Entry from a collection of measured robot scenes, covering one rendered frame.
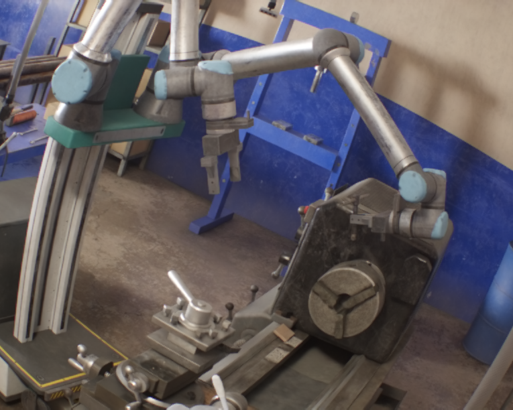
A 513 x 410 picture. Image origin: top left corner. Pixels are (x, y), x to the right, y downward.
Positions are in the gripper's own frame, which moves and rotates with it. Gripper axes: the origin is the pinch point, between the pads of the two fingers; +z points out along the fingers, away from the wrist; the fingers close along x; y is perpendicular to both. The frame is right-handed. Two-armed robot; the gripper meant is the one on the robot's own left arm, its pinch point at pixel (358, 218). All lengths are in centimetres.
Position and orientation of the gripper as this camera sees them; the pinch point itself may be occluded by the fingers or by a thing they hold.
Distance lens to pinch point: 259.9
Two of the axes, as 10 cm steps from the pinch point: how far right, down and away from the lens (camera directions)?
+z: -8.2, -0.8, 5.6
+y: 0.1, 9.9, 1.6
